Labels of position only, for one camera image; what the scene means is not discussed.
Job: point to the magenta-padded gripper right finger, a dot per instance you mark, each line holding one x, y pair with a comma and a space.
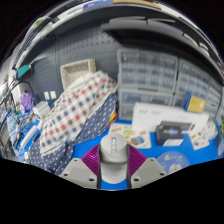
148, 171

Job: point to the teal wall-mounted object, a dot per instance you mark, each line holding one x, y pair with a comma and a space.
23, 71

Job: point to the white computer mouse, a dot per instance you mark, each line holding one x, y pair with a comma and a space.
113, 156

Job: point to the yellow blue box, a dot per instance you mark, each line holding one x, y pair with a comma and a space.
196, 105

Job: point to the white box-shaped device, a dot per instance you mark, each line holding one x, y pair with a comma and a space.
41, 110

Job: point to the purple soft object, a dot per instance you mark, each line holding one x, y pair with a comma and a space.
26, 101

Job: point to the long white keyboard box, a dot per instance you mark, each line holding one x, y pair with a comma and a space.
146, 115

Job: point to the round rabbit-print mouse pad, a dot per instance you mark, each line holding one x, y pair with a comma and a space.
173, 160

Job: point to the dark wall shelf unit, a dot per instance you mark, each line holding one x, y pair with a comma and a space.
150, 26

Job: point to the navy polka-dot cloth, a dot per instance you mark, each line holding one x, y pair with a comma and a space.
96, 123

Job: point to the colourful sticker sheet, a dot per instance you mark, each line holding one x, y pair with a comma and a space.
200, 140
133, 133

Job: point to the clear plastic box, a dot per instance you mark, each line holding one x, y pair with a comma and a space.
212, 128

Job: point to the red blue checked cloth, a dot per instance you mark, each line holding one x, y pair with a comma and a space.
73, 110

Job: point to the small black box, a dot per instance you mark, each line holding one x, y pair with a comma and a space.
170, 131

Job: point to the white wicker basket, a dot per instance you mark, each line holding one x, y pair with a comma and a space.
75, 70

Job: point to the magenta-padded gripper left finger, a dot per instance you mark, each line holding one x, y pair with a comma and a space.
76, 171

